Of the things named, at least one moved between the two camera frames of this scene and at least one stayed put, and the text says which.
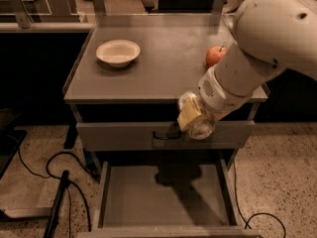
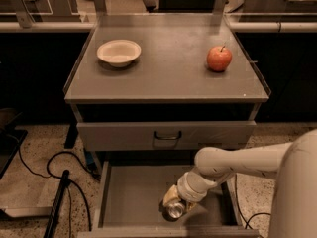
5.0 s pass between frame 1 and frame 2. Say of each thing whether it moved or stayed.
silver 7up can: moved
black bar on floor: stayed
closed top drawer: stayed
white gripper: moved
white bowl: stayed
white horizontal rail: stayed
